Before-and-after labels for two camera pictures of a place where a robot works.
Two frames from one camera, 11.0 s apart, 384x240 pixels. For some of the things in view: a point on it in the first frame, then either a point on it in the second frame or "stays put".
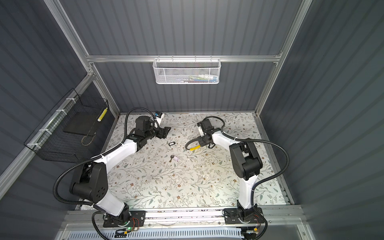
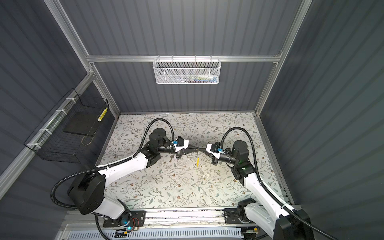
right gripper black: (201, 141) → (215, 161)
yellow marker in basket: (102, 114) stays put
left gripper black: (162, 132) → (188, 151)
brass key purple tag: (174, 157) stays put
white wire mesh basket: (186, 71) stays put
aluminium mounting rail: (273, 217) stays put
